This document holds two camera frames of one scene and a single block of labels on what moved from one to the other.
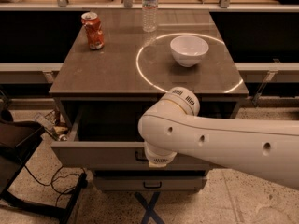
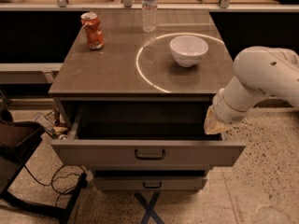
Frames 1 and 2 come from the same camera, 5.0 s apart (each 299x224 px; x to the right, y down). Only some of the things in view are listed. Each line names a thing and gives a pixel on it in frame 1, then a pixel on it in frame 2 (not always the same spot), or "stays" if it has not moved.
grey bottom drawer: [149, 183] stays
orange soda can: [93, 30] stays
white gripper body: [160, 159] → [221, 108]
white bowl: [189, 49] stays
